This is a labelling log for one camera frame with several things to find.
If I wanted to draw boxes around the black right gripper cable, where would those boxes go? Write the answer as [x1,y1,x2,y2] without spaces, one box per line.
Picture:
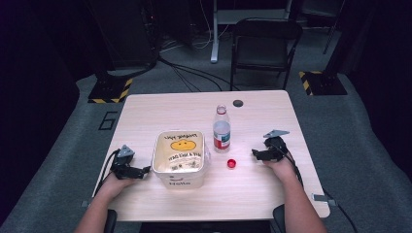
[271,143,359,233]

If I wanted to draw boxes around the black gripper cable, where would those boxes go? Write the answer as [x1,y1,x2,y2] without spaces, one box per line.
[271,143,359,233]
[92,149,121,196]

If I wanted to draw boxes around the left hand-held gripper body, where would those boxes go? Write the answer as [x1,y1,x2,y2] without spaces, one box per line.
[111,144,141,181]

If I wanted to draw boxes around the person's right hand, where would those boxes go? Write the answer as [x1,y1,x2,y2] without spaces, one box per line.
[262,154,298,183]

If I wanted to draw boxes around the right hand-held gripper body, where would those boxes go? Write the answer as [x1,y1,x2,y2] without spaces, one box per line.
[261,129,292,162]

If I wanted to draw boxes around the black equipment cabinet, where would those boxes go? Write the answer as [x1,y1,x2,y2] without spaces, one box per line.
[85,0,161,72]

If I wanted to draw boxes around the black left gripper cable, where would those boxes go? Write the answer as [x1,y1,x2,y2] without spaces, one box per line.
[92,149,121,196]

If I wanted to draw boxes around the black folding chair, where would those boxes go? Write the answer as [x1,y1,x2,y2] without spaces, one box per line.
[229,17,304,92]

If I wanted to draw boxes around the clear plastic bottle red label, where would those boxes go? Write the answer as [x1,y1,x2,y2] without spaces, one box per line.
[212,104,232,154]

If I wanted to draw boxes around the black chair armrest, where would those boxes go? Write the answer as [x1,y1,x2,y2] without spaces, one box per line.
[272,204,288,233]
[103,209,119,233]

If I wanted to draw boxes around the black yellow striped stand base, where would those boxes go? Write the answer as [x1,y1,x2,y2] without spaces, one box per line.
[86,75,134,105]
[297,70,349,97]

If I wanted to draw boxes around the white bin with smiley bag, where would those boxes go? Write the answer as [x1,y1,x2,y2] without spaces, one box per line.
[151,129,212,190]

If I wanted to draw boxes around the person's left hand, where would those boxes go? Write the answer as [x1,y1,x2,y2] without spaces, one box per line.
[96,172,139,199]

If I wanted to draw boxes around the white desk frame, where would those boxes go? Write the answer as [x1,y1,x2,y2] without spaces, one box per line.
[209,0,294,64]

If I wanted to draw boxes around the black floor cables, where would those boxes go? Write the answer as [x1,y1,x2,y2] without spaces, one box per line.
[157,55,241,93]

